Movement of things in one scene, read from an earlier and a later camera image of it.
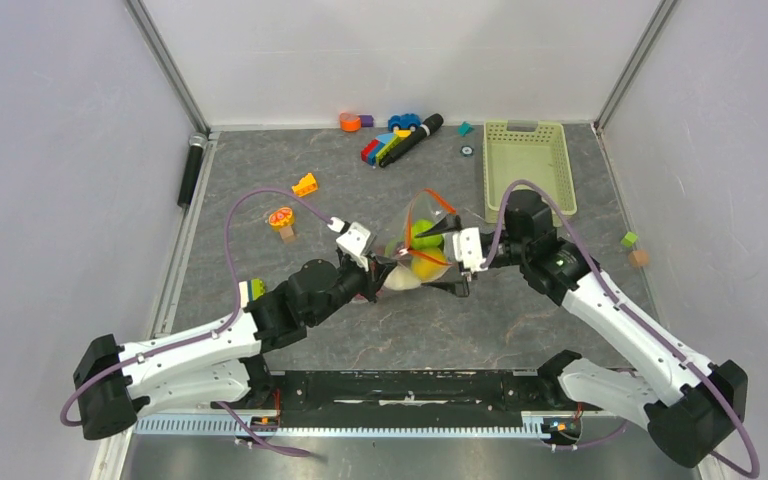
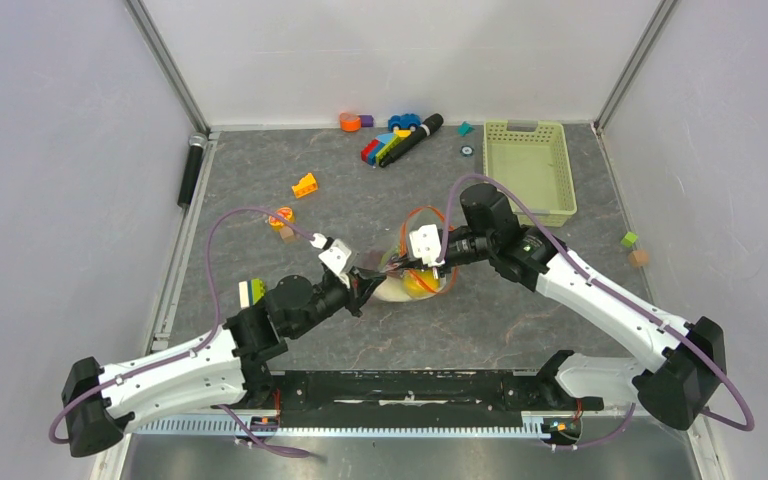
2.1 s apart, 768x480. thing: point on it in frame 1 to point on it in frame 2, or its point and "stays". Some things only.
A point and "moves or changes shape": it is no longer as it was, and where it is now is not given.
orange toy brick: (306, 185) stays
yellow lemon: (424, 269) to (414, 289)
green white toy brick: (250, 290) stays
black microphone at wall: (197, 142) stays
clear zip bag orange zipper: (425, 251) moves or changes shape
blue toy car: (407, 121) stays
